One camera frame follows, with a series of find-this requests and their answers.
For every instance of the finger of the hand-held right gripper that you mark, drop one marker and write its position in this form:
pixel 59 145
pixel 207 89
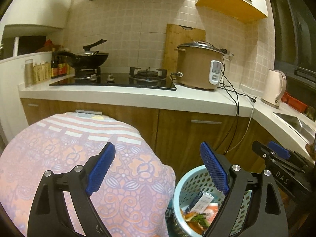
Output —
pixel 279 149
pixel 260 149

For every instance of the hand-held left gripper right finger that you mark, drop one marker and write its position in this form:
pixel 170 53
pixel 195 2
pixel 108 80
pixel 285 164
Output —
pixel 214 170

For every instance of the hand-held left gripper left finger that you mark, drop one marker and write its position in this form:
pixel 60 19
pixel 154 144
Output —
pixel 100 170

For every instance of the light blue plastic basket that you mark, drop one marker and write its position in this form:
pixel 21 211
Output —
pixel 192 177

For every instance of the white printed carton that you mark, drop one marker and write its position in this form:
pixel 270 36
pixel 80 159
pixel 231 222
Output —
pixel 201 200

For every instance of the orange snack packet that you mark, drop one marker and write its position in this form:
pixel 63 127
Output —
pixel 213 212

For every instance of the food scraps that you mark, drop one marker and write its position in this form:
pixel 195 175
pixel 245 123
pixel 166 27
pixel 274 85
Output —
pixel 187 228

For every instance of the steel sink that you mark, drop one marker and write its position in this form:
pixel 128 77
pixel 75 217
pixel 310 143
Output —
pixel 296 124

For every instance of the floral striped tablecloth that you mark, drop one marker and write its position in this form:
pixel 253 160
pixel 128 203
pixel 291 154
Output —
pixel 61 148

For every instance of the red plastic tray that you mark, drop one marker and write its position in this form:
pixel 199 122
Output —
pixel 295 102

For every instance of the white electric kettle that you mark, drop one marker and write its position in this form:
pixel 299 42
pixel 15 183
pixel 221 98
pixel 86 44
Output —
pixel 272 88

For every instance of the wooden kitchen cabinet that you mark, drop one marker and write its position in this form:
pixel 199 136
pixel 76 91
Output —
pixel 172 123

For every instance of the black glass gas stove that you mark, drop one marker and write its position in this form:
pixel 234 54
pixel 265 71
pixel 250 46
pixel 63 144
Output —
pixel 118 84

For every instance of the silver stove knob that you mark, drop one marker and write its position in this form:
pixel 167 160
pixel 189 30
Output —
pixel 110 78
pixel 93 77

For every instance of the black burner grate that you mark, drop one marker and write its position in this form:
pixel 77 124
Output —
pixel 148 74
pixel 85 72

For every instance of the brown rice cooker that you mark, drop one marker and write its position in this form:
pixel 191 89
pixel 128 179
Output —
pixel 195 66

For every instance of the dark sauce bottle red label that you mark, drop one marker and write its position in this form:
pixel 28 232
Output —
pixel 63 68

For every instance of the black wok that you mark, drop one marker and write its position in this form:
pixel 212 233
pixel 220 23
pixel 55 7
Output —
pixel 91 59

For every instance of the yellow utensil basket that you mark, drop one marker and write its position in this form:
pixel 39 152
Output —
pixel 42 74

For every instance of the dark sauce bottle yellow label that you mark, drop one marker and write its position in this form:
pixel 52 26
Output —
pixel 54 66

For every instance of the dark window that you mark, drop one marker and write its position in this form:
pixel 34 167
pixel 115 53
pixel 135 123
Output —
pixel 296 34

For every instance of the black wok lid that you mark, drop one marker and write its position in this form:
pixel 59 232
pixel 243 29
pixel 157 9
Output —
pixel 91 51

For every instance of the beige cylindrical canister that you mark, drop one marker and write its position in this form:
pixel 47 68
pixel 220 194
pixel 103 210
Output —
pixel 29 74

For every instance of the wooden cutting board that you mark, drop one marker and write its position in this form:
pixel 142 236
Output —
pixel 172 44

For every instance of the wall power socket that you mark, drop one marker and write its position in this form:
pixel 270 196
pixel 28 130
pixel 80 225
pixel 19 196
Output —
pixel 229 53

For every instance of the yellow wall cabinet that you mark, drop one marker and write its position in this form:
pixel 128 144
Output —
pixel 229 2

